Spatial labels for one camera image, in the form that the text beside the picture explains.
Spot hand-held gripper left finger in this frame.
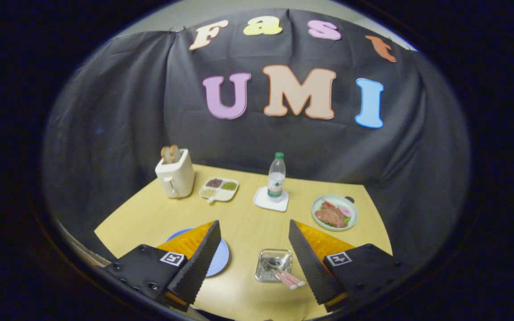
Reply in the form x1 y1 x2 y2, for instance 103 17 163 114
101 220 222 312

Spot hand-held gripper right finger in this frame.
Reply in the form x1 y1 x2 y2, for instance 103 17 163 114
289 219 411 313

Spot pink-handled metal fork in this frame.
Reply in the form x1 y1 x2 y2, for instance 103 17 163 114
269 253 306 287

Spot pink-handled metal spoon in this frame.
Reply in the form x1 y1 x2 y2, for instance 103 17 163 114
267 259 299 290

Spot blue round plate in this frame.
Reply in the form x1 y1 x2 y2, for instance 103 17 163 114
166 228 230 278

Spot clear plastic cutlery tray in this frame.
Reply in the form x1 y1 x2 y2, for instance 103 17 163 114
255 249 293 283

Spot brown cooked meat slices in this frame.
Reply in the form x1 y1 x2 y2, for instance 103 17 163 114
314 202 348 228

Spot pale green round plate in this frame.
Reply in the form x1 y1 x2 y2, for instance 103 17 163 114
311 194 359 231

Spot white divided condiment dish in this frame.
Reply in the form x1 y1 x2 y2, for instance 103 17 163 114
199 177 240 204

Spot white square coaster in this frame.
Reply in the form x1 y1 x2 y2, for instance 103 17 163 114
253 186 290 212

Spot white toaster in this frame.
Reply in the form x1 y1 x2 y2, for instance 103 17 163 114
155 148 195 199

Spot clear plastic water bottle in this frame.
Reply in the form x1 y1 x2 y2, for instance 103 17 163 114
267 152 286 203

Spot black backdrop cloth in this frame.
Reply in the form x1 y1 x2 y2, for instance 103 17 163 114
43 9 471 268

